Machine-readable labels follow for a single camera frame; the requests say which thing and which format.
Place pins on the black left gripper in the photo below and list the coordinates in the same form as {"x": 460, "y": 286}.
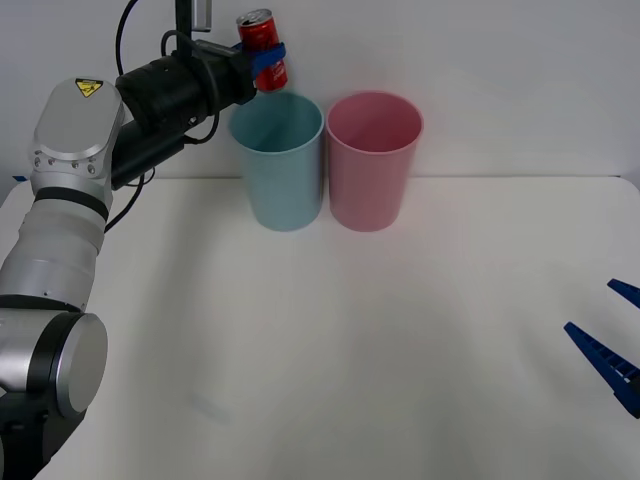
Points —
{"x": 227, "y": 80}

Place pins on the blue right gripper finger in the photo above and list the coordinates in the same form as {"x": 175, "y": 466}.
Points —
{"x": 627, "y": 291}
{"x": 612, "y": 362}

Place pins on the red drink can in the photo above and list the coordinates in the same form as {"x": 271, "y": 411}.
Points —
{"x": 257, "y": 31}

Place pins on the silver and black left arm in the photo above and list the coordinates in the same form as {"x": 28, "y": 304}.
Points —
{"x": 60, "y": 240}

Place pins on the pale blue plastic bin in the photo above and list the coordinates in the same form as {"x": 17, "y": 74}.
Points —
{"x": 282, "y": 190}

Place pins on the pink plastic bin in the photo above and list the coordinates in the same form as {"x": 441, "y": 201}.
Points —
{"x": 367, "y": 190}

